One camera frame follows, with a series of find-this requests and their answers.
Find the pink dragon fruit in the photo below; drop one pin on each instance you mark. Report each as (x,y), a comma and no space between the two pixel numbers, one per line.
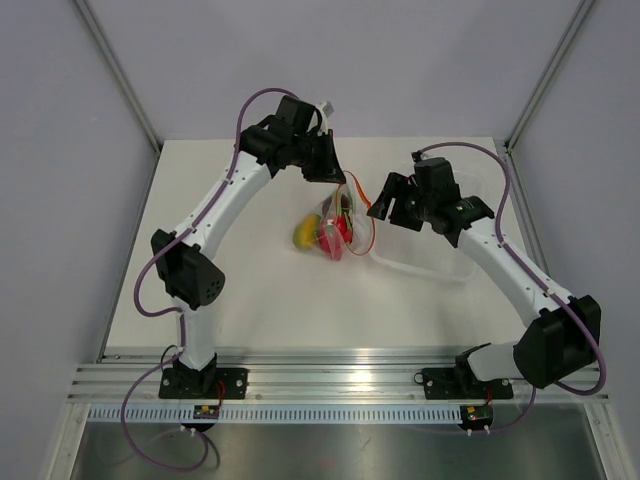
(336,232)

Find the small circuit board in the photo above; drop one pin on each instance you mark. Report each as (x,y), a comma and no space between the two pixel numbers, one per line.
(206,412)
(477,416)

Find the left aluminium frame post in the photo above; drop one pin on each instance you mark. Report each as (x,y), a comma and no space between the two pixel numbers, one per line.
(109,57)

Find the aluminium mounting rail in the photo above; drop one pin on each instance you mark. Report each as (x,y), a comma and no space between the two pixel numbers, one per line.
(277,376)

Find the yellow green mango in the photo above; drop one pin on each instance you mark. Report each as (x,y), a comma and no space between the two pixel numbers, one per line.
(305,235)

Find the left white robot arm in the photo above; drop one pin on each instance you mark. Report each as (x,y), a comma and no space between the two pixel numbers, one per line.
(184,257)

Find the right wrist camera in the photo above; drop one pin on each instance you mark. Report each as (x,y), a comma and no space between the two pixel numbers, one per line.
(418,156)

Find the dark red apple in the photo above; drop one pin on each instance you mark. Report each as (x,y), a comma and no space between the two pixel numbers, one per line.
(328,207)

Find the right aluminium frame post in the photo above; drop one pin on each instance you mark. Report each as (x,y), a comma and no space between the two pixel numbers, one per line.
(551,70)

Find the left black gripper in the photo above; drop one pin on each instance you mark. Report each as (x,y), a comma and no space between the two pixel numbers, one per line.
(328,170)

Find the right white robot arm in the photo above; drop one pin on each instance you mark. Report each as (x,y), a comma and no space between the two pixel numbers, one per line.
(561,330)

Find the aluminium frame post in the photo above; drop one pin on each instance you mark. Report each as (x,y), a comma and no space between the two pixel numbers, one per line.
(551,70)
(109,57)

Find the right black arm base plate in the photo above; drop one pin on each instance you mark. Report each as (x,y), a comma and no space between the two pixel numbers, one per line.
(444,383)

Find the white slotted cable duct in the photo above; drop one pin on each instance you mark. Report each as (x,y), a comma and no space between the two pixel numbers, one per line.
(282,414)

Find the clear zip bag orange zipper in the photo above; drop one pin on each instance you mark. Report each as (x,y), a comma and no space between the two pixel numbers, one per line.
(364,228)

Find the left small circuit board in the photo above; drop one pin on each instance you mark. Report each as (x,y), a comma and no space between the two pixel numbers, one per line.
(206,412)

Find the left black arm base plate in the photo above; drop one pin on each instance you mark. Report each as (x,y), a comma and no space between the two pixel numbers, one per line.
(230,382)

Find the right small circuit board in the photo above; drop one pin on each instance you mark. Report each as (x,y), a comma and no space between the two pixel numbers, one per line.
(477,416)

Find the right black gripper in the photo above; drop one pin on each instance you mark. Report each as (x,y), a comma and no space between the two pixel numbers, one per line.
(380,208)

